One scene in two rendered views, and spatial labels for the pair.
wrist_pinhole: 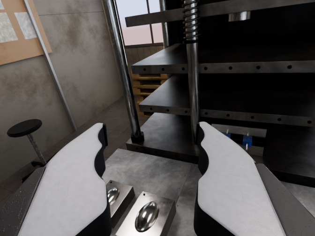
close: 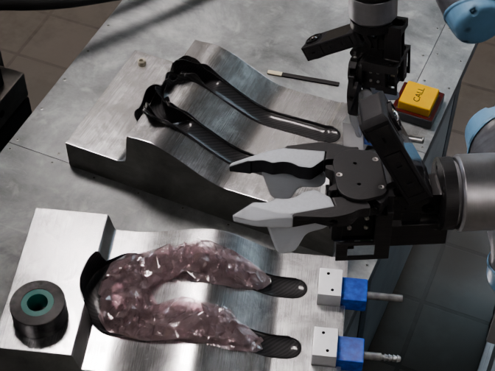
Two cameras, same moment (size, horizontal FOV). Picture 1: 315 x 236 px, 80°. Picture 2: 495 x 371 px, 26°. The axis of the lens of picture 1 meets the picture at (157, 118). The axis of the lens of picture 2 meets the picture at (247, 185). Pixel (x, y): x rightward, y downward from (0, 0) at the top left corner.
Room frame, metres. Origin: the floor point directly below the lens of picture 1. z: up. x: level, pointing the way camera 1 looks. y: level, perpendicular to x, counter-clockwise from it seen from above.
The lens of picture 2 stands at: (0.16, 0.66, 2.23)
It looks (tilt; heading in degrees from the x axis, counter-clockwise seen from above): 50 degrees down; 265
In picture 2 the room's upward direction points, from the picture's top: straight up
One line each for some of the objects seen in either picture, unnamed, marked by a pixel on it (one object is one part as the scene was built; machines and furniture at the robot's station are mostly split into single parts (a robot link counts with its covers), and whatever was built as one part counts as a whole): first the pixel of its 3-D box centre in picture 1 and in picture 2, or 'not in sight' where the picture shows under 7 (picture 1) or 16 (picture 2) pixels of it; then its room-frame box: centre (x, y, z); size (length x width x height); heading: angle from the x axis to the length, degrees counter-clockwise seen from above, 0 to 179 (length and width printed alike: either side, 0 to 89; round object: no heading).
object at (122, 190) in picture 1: (111, 202); not in sight; (0.58, 0.25, 0.83); 0.17 x 0.13 x 0.06; 151
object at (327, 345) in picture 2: not in sight; (356, 354); (-0.07, -0.16, 0.86); 0.13 x 0.05 x 0.05; 168
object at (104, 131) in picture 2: not in sight; (227, 132); (0.09, -0.62, 0.87); 0.50 x 0.26 x 0.14; 151
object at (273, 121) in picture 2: not in sight; (232, 119); (0.08, -0.60, 0.92); 0.35 x 0.16 x 0.09; 151
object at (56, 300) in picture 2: not in sight; (39, 309); (0.39, -0.24, 0.93); 0.08 x 0.08 x 0.04
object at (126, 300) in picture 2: not in sight; (182, 290); (0.18, -0.27, 0.90); 0.26 x 0.18 x 0.08; 168
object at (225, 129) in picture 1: (240, 118); not in sight; (1.05, -0.53, 0.87); 0.50 x 0.27 x 0.17; 151
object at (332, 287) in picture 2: not in sight; (359, 294); (-0.09, -0.27, 0.86); 0.13 x 0.05 x 0.05; 168
